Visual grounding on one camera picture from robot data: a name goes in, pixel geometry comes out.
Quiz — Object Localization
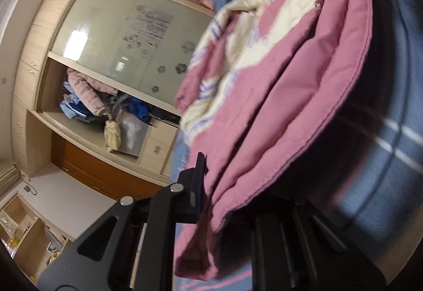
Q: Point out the beige wooden wardrobe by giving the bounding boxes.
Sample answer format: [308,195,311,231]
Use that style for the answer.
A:
[11,0,219,186]

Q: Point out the black garment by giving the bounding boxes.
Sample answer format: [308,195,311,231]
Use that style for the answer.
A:
[149,110,181,128]

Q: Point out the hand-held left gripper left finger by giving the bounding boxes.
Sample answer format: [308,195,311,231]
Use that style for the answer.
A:
[36,152,209,291]

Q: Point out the frosted glass door with flowers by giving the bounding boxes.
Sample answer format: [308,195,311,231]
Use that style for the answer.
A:
[47,0,218,117]

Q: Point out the light blue striped garment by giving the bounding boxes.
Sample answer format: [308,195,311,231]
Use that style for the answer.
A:
[59,92,90,120]

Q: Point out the dark blue garment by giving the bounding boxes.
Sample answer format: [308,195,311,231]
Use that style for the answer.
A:
[127,97,157,122]

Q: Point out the grey folded clothes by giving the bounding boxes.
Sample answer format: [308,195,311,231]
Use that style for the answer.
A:
[106,94,133,117]

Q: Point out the air conditioner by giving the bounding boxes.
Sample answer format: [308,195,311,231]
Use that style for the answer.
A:
[0,159,20,193]

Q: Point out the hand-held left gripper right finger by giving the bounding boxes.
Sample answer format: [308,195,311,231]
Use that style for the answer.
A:
[251,199,388,291]

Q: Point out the wooden bookshelf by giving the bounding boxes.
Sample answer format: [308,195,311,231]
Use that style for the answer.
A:
[0,193,74,282]

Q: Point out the clear plastic storage box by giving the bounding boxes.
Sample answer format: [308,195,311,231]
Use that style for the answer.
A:
[115,110,151,157]

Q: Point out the brown wooden door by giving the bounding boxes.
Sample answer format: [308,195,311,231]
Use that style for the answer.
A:
[51,132,170,203]

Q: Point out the pink and white hooded jacket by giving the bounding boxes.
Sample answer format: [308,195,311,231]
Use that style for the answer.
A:
[173,0,375,282]

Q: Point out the pink puffer jacket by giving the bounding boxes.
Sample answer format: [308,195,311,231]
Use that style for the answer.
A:
[67,68,118,115]

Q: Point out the pale yellow cloth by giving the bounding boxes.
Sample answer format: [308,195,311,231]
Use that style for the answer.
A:
[104,114,123,152]

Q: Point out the blue plaid bed sheet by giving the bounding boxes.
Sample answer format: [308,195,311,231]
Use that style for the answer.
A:
[170,0,423,291]

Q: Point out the beige wardrobe drawer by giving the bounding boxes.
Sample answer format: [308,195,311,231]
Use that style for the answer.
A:
[139,120,181,167]
[160,145,183,178]

